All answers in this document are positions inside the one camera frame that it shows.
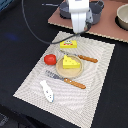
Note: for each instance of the wooden handled knife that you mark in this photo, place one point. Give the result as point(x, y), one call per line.
point(81, 57)

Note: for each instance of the beige woven placemat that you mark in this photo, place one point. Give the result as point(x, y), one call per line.
point(70, 103)

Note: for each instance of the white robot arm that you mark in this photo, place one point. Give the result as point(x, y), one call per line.
point(81, 14)

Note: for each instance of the pink toy stove board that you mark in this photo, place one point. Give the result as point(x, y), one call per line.
point(106, 27)

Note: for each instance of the round wooden plate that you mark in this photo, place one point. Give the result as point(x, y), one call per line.
point(69, 73)

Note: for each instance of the wooden handled fork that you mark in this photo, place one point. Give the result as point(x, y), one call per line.
point(69, 81)

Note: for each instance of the small grey pot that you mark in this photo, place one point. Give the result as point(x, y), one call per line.
point(64, 10)

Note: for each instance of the red toy tomato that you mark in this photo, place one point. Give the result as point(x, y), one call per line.
point(50, 59)

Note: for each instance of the grey pot with handle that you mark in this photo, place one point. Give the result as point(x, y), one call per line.
point(95, 10)

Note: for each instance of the yellow butter box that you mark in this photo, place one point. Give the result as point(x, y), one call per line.
point(68, 44)

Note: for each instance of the yellow cheese wedge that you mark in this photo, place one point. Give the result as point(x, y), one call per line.
point(69, 63)

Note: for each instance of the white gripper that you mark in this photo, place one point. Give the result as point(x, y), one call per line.
point(78, 11)

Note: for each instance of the beige bowl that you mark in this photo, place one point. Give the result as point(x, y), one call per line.
point(122, 14)

